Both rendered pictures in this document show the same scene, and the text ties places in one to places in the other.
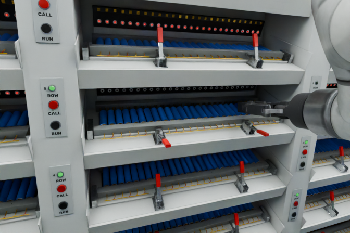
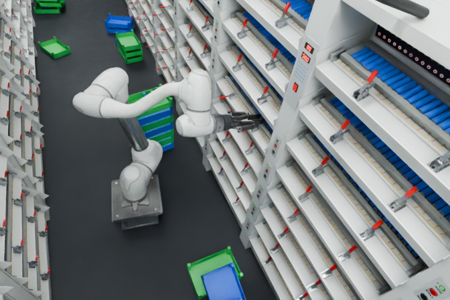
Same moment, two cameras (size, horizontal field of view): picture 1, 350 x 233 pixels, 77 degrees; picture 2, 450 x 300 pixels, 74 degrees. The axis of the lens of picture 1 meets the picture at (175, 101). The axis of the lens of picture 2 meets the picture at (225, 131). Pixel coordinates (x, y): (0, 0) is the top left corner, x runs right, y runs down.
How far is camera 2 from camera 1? 1.53 m
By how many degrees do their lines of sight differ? 72
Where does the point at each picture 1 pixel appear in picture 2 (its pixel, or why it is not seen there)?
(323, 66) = (283, 136)
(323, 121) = not seen: hidden behind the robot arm
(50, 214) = not seen: hidden behind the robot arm
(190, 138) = (238, 107)
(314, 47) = (280, 118)
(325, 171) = (283, 206)
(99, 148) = (220, 83)
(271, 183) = (257, 168)
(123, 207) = (223, 110)
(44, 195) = not seen: hidden behind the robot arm
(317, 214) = (276, 226)
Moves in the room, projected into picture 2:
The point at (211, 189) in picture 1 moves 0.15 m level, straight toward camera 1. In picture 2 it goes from (243, 139) to (217, 136)
